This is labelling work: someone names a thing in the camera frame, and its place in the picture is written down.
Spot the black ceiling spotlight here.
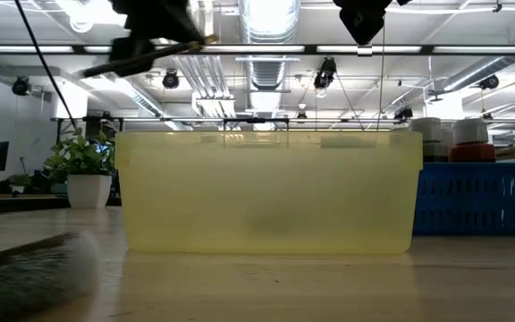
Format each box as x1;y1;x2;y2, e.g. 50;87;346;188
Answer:
478;73;501;91
11;75;31;97
313;56;338;90
393;106;415;123
162;69;181;89

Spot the yellow translucent plastic bin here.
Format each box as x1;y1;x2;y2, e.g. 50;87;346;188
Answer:
114;130;424;256

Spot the thin hanging cable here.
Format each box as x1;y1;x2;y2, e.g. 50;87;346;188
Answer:
376;13;386;131

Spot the dark computer monitor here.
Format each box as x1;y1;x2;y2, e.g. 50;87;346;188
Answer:
0;140;11;173

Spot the small potted plant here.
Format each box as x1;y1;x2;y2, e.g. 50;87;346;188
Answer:
6;173;35;194

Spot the silver ventilation duct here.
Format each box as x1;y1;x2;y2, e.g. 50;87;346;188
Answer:
238;0;302;131

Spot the blue perforated plastic basket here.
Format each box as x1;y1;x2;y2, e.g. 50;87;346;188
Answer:
412;161;515;237

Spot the green plant in white pot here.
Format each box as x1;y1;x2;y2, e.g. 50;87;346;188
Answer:
45;129;118;210

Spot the fan paint brush black handle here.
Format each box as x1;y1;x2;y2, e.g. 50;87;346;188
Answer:
0;230;102;322

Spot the long brown-handled paint brush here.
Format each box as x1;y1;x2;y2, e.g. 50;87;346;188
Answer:
80;34;219;80

